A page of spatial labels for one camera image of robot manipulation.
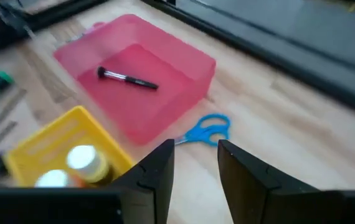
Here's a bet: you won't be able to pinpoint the orange paint bottle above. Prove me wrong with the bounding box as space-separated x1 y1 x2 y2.
34 169 87 189

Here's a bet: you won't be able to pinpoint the yellow plastic basket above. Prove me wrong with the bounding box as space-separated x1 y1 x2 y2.
2 105 135 188

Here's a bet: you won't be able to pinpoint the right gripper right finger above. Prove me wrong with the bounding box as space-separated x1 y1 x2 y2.
217 139 321 224

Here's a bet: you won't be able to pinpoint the thick black makeup brush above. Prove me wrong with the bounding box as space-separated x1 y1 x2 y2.
97 65 159 91

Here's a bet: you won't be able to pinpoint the red plastic tray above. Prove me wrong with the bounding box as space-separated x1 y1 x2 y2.
52 13 217 146

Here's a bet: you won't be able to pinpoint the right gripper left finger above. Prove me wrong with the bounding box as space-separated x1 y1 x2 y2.
108 139 176 224

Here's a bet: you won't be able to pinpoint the yellow paint bottle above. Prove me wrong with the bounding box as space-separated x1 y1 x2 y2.
66 144 115 187

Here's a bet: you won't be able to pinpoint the blue scissors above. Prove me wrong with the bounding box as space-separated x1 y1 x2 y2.
174 113 231 147

